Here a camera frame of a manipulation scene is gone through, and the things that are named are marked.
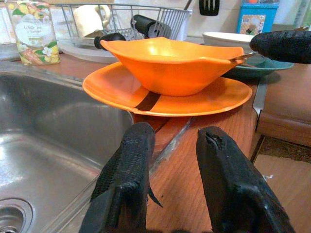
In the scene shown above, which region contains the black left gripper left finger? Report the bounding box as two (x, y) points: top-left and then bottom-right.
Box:
(79, 122), (164, 233)

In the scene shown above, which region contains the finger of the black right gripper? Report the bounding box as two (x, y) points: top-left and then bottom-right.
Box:
(249, 30), (311, 65)

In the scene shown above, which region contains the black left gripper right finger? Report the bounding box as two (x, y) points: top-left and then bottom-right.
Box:
(196, 126), (296, 233)

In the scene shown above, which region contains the metal spoon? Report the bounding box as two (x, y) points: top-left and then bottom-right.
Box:
(228, 51), (259, 63)

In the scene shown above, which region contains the orange plate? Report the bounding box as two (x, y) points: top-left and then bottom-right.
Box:
(82, 62), (253, 117)

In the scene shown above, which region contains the teal plate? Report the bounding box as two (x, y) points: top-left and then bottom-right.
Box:
(222, 55), (294, 80)

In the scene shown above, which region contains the blue box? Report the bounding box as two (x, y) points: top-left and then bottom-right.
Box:
(237, 0), (280, 35)

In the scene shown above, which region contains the silver metal strip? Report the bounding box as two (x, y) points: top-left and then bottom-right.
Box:
(252, 77), (268, 117)

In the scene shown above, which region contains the white bowl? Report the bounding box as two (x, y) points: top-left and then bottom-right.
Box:
(202, 31), (256, 49)

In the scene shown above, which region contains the stainless steel double sink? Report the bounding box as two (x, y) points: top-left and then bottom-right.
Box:
(0, 43), (134, 233)

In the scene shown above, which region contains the black slotted spatula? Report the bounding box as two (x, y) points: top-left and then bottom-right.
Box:
(199, 0), (221, 17)

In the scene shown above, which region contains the white cutlery caddy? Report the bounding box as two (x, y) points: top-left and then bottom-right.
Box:
(157, 9), (193, 41)

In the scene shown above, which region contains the metal sink drain strainer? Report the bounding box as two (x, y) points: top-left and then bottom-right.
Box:
(0, 198), (35, 233)

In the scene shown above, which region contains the grey rack drip tray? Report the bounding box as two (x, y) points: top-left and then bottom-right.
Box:
(58, 36), (120, 64)

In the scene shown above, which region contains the white mug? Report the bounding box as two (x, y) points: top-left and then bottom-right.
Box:
(72, 4), (112, 37)

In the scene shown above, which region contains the floral label soap bottle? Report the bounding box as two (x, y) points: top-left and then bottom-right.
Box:
(6, 0), (61, 66)

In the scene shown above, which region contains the wire dish rack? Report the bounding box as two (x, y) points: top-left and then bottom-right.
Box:
(54, 3), (194, 42)

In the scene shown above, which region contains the black rounded handle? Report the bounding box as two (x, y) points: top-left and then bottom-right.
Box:
(94, 33), (127, 51)

